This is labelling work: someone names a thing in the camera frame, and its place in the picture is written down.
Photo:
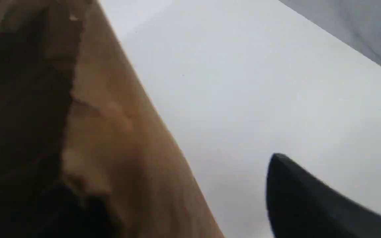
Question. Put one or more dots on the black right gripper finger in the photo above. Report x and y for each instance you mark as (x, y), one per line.
(301, 206)

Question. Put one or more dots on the brown paper bag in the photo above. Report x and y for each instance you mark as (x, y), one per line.
(83, 151)

